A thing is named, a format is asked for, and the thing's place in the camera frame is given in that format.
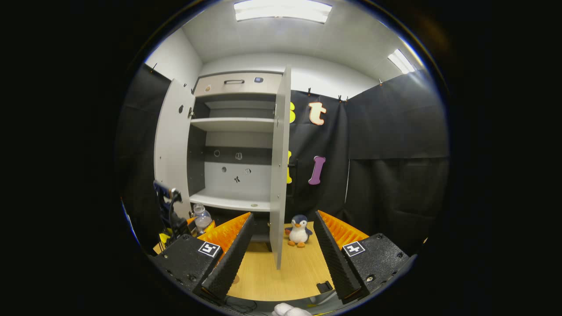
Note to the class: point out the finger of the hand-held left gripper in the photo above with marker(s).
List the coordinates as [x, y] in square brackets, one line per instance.
[190, 220]
[210, 227]

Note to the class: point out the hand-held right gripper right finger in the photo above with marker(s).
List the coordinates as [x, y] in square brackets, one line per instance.
[333, 259]

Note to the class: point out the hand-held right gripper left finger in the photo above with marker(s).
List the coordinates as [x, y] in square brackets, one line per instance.
[232, 263]

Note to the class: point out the clear bottle with red label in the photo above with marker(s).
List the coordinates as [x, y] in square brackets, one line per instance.
[202, 218]

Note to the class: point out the grey cabinet door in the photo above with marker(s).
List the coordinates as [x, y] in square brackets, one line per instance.
[173, 145]
[279, 166]

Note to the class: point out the grey cabinet with shelves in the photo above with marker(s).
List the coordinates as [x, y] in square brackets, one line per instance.
[237, 140]

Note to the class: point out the grey cabinet drawer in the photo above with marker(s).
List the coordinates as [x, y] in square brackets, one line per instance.
[246, 84]

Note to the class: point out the small black object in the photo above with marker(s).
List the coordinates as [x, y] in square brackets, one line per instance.
[325, 287]

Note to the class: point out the penguin plush toy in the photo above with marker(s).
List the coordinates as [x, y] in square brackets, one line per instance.
[299, 232]

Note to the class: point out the black backdrop cloth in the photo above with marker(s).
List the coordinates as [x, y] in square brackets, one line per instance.
[386, 175]

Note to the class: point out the narrow ceiling light panel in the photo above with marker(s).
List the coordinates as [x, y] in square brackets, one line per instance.
[401, 61]

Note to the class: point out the large ceiling light panel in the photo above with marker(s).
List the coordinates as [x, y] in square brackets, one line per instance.
[283, 11]

